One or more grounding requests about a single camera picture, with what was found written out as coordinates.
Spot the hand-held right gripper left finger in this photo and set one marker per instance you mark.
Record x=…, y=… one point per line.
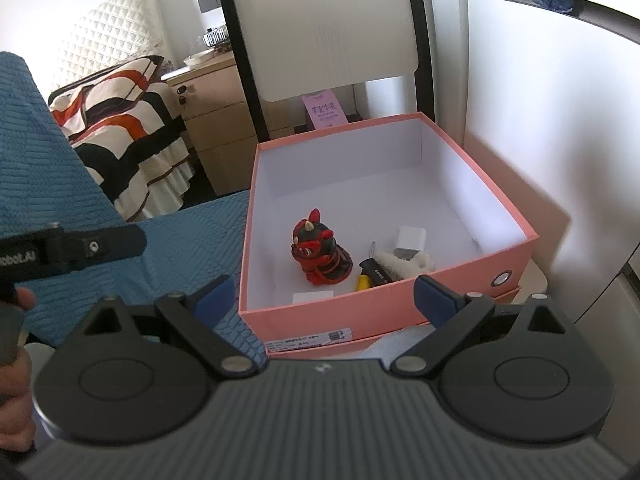
x=215, y=300

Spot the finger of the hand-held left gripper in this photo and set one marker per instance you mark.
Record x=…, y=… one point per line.
x=110, y=246

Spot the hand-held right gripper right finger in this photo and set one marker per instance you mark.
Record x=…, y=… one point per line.
x=437, y=300

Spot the white plush toy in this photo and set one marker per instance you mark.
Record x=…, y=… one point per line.
x=400, y=265

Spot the white charger block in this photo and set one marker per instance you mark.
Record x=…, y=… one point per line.
x=412, y=237

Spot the small black tool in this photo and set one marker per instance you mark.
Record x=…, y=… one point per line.
x=376, y=272

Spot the white card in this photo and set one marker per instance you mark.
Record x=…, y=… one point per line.
x=312, y=298

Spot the red black figurine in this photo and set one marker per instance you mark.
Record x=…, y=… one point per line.
x=315, y=250

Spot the pink cardboard box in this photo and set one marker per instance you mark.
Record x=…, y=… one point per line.
x=350, y=170

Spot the person's left hand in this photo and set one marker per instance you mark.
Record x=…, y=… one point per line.
x=17, y=400

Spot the striped bed cover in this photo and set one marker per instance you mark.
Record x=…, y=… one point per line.
x=130, y=160

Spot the blue textured blanket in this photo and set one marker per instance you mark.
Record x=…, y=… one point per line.
x=50, y=160

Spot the wooden drawer nightstand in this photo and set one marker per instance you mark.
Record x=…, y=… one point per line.
x=220, y=125

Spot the drawer keys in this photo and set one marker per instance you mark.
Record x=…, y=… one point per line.
x=183, y=95

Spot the striped pillow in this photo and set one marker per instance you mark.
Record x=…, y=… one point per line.
x=115, y=77

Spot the white bowl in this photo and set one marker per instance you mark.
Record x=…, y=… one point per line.
x=199, y=58

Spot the white quilted headboard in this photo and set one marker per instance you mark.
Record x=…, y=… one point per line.
x=110, y=30

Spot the pink paper bag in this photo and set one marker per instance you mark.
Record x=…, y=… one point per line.
x=325, y=110

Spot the blue cloth piece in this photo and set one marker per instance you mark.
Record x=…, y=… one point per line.
x=550, y=1

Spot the grey wall switch plate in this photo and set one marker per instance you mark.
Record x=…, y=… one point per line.
x=209, y=2

